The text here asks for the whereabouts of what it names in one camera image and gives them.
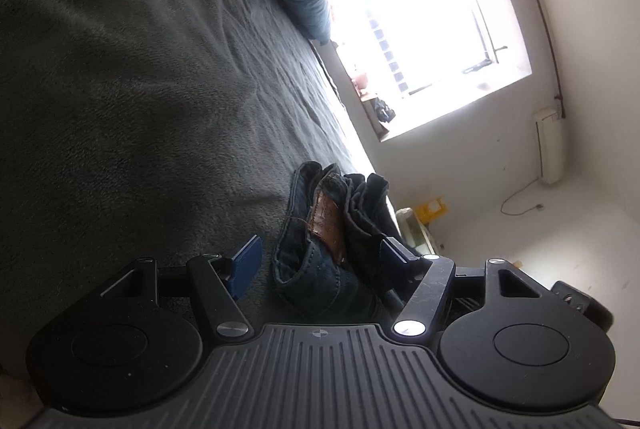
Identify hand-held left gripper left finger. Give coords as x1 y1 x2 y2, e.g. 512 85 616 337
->
100 234 263 342

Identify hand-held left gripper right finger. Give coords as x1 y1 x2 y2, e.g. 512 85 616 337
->
379 236 551 340

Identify blue jeans with leather patch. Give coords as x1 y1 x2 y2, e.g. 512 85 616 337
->
271 160 416 326

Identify white furniture piece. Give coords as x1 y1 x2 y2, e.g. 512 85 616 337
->
395 207 443 256

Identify yellow box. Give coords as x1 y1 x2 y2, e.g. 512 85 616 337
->
416 195 450 224

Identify small dark windowsill object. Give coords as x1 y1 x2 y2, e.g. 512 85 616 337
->
372 98 397 124

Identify grey bed blanket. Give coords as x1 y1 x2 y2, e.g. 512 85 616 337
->
0 0 381 390

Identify bright window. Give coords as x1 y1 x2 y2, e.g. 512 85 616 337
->
327 0 533 142

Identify thin wall cable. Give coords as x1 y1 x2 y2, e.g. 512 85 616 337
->
500 176 547 217

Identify white wall radiator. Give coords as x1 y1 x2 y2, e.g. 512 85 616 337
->
531 107 565 186

